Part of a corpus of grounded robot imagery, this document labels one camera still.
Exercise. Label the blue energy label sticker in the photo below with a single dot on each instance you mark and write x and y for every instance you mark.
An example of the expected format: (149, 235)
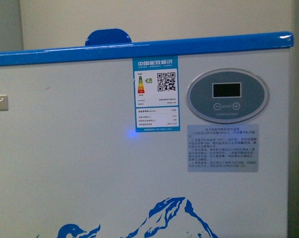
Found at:
(156, 94)

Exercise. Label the grey cabinet beside freezer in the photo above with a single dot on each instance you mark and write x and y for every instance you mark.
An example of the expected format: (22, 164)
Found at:
(10, 26)

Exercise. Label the oval grey control panel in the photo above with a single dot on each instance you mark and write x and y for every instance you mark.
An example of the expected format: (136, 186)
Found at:
(227, 96)

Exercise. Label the white blue chest freezer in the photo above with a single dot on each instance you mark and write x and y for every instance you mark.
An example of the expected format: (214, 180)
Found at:
(73, 166)

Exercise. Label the grey instruction sticker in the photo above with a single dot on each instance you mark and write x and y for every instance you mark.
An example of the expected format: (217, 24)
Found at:
(223, 148)

